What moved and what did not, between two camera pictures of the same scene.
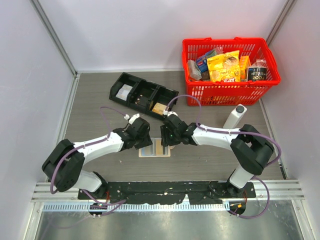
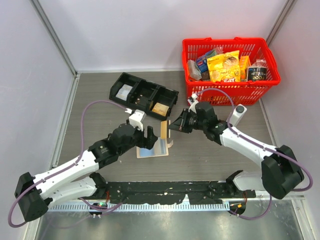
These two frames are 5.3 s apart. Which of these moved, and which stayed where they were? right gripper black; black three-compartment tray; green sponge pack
Moved: right gripper black
Stayed: black three-compartment tray; green sponge pack
